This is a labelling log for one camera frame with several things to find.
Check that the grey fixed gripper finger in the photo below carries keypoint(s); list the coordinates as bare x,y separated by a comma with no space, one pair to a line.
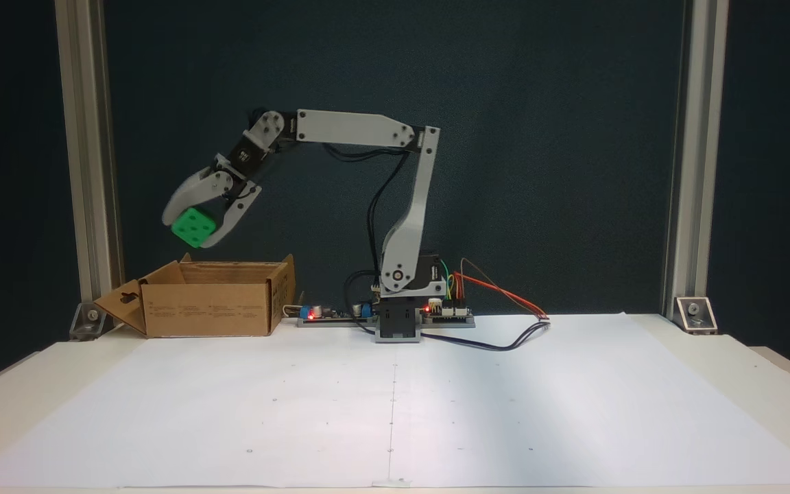
193,191

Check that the open cardboard box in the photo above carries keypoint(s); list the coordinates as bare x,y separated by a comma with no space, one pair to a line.
210,312

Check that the circuit board with blue terminals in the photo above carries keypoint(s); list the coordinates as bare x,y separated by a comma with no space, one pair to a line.
330,314

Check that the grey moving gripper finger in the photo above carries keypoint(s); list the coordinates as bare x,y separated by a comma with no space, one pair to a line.
238,216

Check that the metal corner bracket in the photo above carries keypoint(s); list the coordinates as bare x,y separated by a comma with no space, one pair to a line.
695,314
93,321

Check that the large white paper sheet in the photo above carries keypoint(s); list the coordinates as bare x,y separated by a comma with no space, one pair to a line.
230,412

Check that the circuit board with white connector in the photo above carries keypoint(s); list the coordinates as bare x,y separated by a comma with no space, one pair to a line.
446,313

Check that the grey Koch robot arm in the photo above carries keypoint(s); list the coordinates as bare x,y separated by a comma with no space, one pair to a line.
367,130

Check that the green dice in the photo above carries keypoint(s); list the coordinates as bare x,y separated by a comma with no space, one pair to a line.
193,226

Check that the aluminium profile post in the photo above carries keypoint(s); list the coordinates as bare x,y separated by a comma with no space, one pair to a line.
697,137
86,137

